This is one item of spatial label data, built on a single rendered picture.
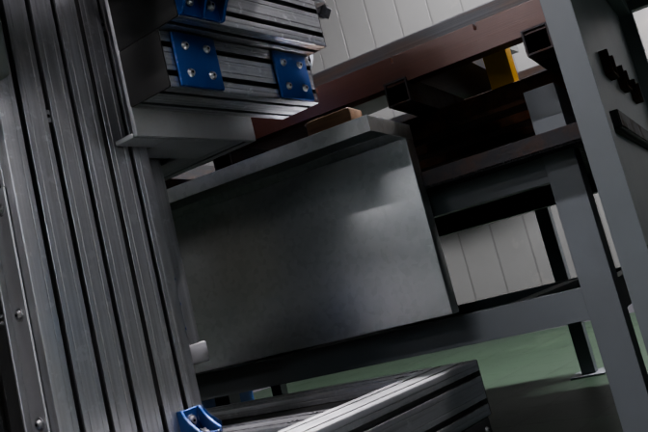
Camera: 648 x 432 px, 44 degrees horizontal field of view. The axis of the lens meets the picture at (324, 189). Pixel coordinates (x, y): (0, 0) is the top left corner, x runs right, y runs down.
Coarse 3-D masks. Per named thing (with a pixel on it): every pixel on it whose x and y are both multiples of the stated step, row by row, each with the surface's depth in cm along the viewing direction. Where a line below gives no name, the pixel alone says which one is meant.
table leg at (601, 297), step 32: (544, 128) 151; (544, 160) 151; (576, 160) 148; (576, 192) 148; (576, 224) 148; (576, 256) 148; (608, 256) 147; (608, 288) 145; (608, 320) 145; (608, 352) 144; (640, 352) 147; (640, 384) 142; (640, 416) 142
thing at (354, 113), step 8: (336, 112) 154; (344, 112) 153; (352, 112) 154; (360, 112) 157; (320, 120) 155; (328, 120) 155; (336, 120) 154; (344, 120) 153; (312, 128) 156; (320, 128) 155
